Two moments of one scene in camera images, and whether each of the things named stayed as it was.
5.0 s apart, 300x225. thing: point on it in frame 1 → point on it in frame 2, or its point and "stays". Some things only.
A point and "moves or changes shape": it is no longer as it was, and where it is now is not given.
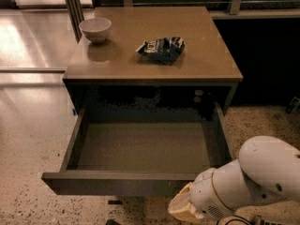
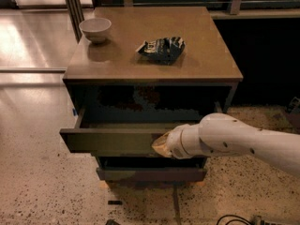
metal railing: x=223 y=1 stays
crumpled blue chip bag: x=167 y=50 stays
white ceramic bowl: x=96 y=29 stays
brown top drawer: x=157 y=148 moves or changes shape
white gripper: x=204 y=196 → x=173 y=144
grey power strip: x=265 y=222 stays
